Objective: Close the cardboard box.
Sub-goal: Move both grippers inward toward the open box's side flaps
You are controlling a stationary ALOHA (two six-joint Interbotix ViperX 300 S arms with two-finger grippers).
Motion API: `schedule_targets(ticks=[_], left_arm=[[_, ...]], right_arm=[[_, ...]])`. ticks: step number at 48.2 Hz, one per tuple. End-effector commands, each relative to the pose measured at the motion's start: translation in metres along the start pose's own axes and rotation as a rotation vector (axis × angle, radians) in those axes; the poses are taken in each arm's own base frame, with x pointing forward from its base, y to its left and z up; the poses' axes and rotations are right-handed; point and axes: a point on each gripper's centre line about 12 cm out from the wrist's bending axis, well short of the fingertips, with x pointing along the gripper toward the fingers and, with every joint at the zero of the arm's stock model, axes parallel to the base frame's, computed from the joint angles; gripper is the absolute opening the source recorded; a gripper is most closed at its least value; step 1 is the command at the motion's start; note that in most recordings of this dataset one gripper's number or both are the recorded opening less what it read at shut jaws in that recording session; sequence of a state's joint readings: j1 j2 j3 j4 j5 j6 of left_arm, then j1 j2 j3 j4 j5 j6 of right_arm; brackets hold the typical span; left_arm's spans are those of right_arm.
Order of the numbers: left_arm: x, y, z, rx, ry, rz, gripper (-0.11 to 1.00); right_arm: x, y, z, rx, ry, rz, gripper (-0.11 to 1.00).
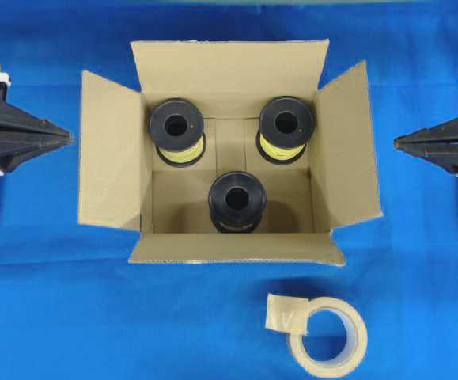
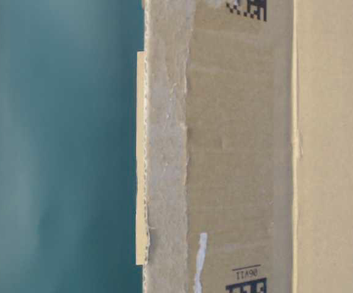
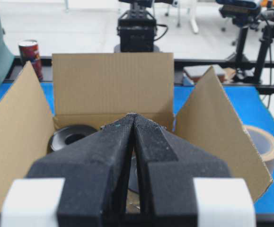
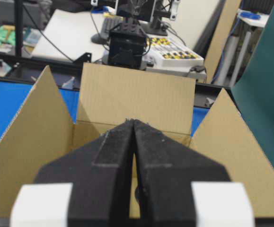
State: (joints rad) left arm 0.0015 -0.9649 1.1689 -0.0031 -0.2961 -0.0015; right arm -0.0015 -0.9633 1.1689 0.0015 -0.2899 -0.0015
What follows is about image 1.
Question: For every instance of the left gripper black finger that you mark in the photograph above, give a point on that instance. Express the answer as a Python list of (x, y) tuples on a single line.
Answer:
[(18, 147), (15, 119)]

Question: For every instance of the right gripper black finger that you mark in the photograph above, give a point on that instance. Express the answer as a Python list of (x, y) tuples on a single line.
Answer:
[(446, 132), (444, 155)]

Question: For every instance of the brown cardboard box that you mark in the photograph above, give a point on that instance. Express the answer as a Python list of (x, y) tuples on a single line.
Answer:
[(123, 183)]

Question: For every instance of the blue table cloth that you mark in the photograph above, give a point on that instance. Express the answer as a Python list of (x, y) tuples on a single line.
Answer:
[(72, 307)]

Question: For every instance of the black spool front centre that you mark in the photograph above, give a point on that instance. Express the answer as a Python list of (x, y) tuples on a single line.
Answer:
[(236, 202)]

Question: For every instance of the beige packing tape roll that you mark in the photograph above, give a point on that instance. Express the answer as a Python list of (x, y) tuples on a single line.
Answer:
[(326, 336)]

